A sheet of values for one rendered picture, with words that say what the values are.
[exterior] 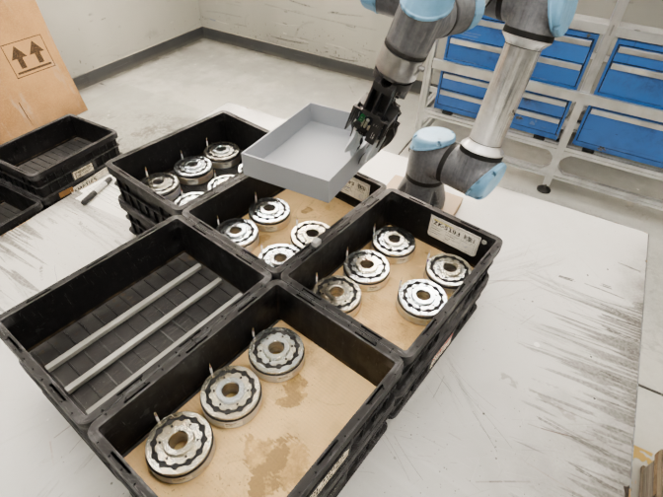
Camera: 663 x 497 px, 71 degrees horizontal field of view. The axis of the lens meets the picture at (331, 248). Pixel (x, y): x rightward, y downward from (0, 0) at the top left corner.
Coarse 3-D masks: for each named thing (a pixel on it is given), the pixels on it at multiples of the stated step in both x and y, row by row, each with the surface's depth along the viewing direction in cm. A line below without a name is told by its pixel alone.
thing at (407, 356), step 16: (384, 192) 111; (400, 192) 111; (368, 208) 106; (432, 208) 107; (352, 224) 102; (464, 224) 103; (496, 240) 99; (304, 256) 94; (288, 272) 90; (480, 272) 93; (304, 288) 87; (464, 288) 89; (320, 304) 85; (448, 304) 86; (352, 320) 82; (432, 320) 83; (400, 352) 77; (416, 352) 78
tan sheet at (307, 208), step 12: (288, 192) 126; (288, 204) 122; (300, 204) 122; (312, 204) 123; (324, 204) 123; (336, 204) 123; (348, 204) 123; (300, 216) 119; (312, 216) 119; (324, 216) 119; (336, 216) 119; (288, 228) 115; (264, 240) 112; (276, 240) 112; (288, 240) 112; (252, 252) 108
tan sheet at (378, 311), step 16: (416, 240) 114; (416, 256) 109; (336, 272) 104; (400, 272) 105; (416, 272) 105; (384, 288) 101; (368, 304) 98; (384, 304) 98; (368, 320) 95; (384, 320) 95; (400, 320) 95; (384, 336) 92; (400, 336) 92; (416, 336) 92
